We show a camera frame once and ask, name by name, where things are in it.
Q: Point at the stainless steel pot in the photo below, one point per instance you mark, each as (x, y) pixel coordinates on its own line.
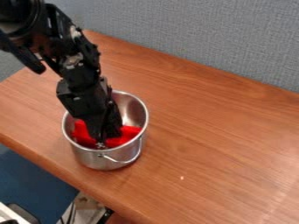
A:
(113, 158)

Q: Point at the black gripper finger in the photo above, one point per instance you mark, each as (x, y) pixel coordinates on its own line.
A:
(114, 121)

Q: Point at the red rectangular block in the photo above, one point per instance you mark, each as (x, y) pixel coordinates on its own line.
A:
(82, 137)

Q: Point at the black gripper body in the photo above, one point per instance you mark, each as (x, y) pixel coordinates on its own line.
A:
(86, 101)

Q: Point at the white object at corner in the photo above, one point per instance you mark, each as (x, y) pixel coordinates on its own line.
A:
(10, 215)

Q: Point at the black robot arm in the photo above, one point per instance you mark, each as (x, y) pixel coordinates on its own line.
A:
(41, 36)

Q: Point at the metal table leg bracket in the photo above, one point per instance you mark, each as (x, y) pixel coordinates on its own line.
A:
(86, 211)

